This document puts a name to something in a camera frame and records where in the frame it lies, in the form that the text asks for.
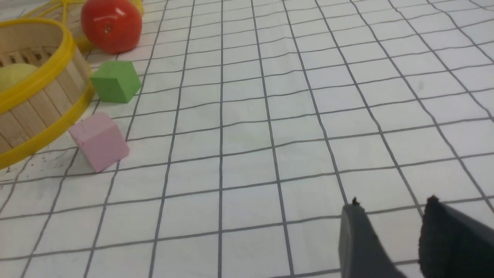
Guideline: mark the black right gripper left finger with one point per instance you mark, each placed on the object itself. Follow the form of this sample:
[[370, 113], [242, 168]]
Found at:
[[361, 254]]

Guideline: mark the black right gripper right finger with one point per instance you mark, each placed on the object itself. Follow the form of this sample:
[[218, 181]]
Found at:
[[453, 244]]

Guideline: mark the yellow bun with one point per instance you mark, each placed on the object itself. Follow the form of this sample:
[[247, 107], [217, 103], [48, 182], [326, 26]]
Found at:
[[11, 75]]

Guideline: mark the bamboo steamer tray yellow rim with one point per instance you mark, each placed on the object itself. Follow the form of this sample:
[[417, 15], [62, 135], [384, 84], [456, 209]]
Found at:
[[40, 108]]

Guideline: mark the woven bamboo steamer lid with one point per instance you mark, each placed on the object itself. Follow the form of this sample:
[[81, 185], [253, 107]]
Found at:
[[68, 12]]

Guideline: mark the white grid tablecloth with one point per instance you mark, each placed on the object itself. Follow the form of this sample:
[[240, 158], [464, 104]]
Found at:
[[257, 120]]

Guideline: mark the pink foam cube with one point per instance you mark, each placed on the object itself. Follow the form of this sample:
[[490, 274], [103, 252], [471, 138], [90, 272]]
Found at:
[[100, 141]]

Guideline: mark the green foam cube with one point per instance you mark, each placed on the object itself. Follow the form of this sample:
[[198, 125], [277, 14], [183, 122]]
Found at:
[[116, 81]]

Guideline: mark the red tomato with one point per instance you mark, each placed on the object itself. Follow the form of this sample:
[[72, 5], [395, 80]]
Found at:
[[114, 26]]

